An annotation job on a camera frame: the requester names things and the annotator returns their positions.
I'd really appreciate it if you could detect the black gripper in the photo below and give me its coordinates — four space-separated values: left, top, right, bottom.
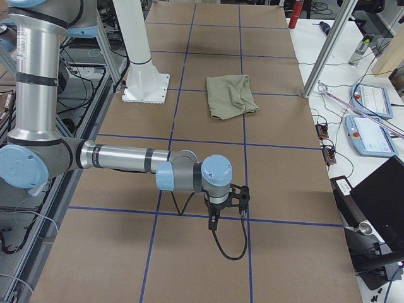
206 202 229 230

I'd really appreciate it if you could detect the light green long-sleeve shirt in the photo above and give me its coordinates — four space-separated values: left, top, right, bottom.
206 74 259 121

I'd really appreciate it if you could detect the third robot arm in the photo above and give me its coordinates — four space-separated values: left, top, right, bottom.
1 18 17 52

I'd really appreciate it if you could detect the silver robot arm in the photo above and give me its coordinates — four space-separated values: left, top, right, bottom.
1 1 235 230

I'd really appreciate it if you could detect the orange circuit board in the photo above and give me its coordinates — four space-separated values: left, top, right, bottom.
315 123 330 140

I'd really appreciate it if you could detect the black laptop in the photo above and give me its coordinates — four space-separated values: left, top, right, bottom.
330 156 403 290

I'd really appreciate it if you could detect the near blue teach pendant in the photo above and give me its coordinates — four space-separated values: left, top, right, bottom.
345 115 398 158

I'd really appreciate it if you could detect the blue teach pendant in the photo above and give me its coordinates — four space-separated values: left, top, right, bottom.
345 115 398 158
351 83 393 119

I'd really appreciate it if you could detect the far blue teach pendant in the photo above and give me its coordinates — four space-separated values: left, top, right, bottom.
351 83 393 119

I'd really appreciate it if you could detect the clear water bottle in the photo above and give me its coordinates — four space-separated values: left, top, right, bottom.
348 33 374 66

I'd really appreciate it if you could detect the red bottle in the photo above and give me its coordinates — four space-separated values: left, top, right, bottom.
288 0 304 29

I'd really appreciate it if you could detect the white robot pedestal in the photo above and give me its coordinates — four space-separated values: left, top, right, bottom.
113 0 170 104

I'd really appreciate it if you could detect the aluminium frame post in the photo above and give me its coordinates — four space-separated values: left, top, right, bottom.
302 0 358 98

